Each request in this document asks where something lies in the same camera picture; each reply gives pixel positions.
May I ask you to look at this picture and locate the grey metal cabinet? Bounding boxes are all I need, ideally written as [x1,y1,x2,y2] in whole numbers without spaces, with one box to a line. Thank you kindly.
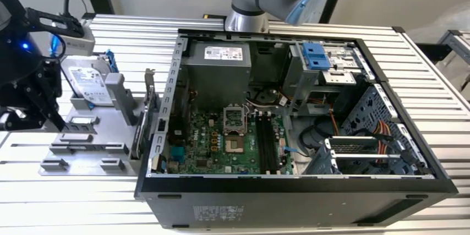
[435,29,470,94]

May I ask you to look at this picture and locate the black open PC case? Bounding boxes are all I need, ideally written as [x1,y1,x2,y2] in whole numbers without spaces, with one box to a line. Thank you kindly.
[133,27,459,230]

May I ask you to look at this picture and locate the grey power supply unit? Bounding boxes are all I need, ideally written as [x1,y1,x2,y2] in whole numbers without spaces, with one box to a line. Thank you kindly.
[180,41,254,109]

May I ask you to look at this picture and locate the metal socket cover frame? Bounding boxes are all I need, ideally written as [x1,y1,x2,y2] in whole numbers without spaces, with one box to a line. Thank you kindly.
[223,103,246,136]

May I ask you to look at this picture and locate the green Dell motherboard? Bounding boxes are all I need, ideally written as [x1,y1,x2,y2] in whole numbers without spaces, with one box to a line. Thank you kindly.
[164,108,295,176]

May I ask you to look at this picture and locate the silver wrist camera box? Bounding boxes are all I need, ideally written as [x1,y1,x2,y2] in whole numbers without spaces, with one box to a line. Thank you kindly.
[55,29,97,56]

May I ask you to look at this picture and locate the CPU socket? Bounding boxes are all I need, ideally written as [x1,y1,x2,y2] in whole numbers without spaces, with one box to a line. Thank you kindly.
[224,135,246,155]

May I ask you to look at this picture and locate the orange yellow wire bundle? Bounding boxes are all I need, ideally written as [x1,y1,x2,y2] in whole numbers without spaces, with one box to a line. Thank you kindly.
[372,120,397,166]

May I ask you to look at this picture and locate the grey plastic parts rack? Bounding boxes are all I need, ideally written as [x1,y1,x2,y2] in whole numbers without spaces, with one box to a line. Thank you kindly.
[39,72,163,177]

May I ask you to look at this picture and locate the blue plastic drive latch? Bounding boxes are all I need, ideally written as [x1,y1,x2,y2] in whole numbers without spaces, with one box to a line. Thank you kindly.
[303,41,328,70]

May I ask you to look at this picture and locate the blue motherboard connector block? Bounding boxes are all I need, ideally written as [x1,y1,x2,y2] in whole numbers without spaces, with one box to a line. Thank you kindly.
[168,147,186,162]

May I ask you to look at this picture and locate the black lattice camera bracket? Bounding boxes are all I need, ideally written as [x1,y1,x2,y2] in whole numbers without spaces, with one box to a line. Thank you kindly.
[25,8,84,38]

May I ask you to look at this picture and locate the black data cable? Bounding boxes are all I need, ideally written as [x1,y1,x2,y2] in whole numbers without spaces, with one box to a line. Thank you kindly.
[299,121,334,156]

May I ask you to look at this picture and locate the thin orange wire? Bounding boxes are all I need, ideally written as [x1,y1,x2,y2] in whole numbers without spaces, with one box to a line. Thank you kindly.
[327,107,342,137]

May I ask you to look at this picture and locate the silver metal drive cage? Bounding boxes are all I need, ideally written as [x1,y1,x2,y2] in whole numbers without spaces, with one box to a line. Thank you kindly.
[282,41,368,114]

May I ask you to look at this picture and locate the black RAM slot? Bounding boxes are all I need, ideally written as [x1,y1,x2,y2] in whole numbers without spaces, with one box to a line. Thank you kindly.
[270,112,282,174]
[260,112,272,174]
[266,112,276,174]
[255,112,267,174]

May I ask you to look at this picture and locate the silver disk bay cage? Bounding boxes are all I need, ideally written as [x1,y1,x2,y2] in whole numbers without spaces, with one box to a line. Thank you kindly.
[315,135,403,176]

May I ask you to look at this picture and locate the white yellow power wires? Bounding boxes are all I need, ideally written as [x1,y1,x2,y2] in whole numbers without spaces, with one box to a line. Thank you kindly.
[244,88,291,109]

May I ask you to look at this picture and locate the dark RAM stick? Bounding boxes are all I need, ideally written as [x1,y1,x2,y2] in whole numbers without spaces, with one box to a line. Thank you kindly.
[63,123,99,135]
[51,143,124,150]

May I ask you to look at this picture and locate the silver hard disk drive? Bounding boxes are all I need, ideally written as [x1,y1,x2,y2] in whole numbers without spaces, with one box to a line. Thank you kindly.
[60,55,113,106]

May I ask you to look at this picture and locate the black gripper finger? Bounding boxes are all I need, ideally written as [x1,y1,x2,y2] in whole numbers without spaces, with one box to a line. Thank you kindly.
[27,59,64,104]
[0,91,65,133]

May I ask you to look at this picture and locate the graphics card with silver bracket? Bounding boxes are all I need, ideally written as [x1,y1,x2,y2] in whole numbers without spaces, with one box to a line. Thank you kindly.
[129,67,162,162]

